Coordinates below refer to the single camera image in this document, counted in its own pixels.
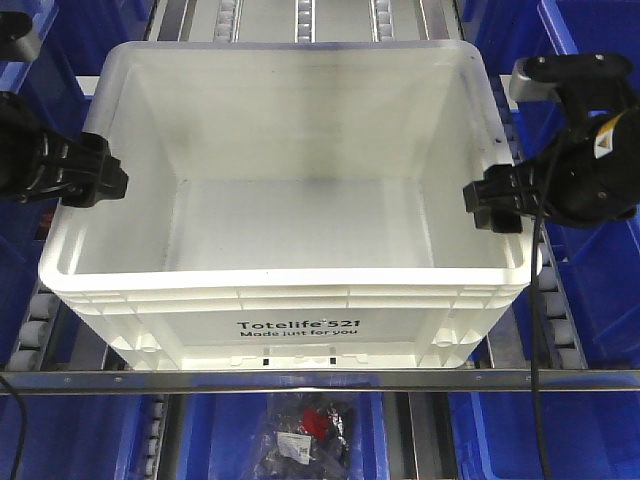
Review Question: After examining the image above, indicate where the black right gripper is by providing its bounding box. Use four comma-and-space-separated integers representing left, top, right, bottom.
463, 107, 639, 234

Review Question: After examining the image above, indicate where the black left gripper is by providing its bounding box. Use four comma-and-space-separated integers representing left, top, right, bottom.
1, 91, 128, 208

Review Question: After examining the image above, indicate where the white plastic tote bin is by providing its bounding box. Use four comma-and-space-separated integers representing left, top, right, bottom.
39, 40, 531, 371

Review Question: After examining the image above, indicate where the right side blue bin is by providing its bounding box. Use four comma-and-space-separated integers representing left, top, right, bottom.
546, 217, 639, 368

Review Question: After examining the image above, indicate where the lower right blue bin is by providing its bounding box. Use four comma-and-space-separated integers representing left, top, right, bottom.
448, 392, 639, 479

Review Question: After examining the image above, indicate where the lower left blue bin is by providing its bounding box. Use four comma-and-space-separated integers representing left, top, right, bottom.
17, 395, 154, 479

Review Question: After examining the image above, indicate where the lower middle blue bin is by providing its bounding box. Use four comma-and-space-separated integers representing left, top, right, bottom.
176, 392, 390, 479

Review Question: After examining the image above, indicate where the plastic bag of parts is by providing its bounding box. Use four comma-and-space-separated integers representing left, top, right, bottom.
243, 392, 357, 479

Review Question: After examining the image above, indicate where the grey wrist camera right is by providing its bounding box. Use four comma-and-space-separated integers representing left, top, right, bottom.
508, 58, 555, 103

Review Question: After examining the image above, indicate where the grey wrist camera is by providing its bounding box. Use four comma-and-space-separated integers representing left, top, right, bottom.
508, 58, 555, 103
1, 10, 41, 62

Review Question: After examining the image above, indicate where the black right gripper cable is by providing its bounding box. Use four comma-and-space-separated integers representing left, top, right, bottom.
528, 139, 564, 480

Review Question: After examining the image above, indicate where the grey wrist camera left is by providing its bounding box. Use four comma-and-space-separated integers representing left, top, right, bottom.
1, 10, 41, 62

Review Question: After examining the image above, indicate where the steel shelf front rail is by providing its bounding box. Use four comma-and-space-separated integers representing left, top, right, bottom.
1, 369, 639, 395

